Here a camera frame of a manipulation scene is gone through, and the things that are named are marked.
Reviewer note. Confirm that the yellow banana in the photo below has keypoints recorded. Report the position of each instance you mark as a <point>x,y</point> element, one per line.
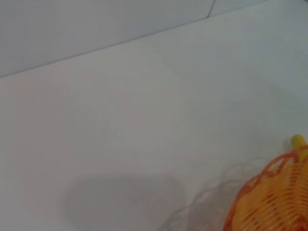
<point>298,140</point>

